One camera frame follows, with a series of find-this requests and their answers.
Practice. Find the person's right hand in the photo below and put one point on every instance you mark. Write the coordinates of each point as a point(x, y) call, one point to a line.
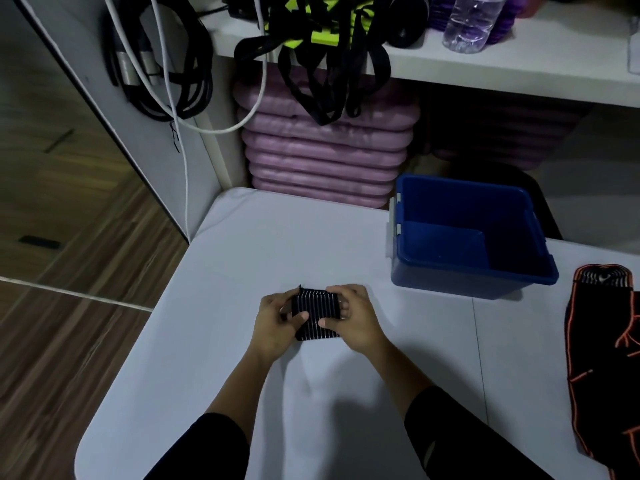
point(360, 324)

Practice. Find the person's left hand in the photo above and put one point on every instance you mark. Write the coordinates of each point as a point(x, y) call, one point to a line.
point(272, 329)

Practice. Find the blue plastic bin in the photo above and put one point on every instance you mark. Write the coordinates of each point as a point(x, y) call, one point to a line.
point(450, 282)

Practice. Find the person's left forearm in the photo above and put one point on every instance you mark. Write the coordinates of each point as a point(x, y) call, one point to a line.
point(240, 389)

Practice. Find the person's right forearm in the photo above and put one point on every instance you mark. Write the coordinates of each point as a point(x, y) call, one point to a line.
point(400, 374)

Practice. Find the stack of pink mats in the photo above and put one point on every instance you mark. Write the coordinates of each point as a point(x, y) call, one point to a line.
point(325, 154)
point(500, 139)

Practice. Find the black chair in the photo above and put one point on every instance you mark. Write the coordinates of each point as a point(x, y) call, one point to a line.
point(547, 214)

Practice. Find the black cylindrical roller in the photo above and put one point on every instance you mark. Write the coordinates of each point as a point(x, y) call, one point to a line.
point(407, 24)

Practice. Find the clear plastic water bottle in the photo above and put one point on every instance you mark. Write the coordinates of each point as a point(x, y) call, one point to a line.
point(470, 29)

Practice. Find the white shelf unit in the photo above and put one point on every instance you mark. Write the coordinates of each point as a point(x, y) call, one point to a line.
point(550, 59)

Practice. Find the purple bottle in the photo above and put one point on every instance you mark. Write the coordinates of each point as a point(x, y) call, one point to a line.
point(507, 24)

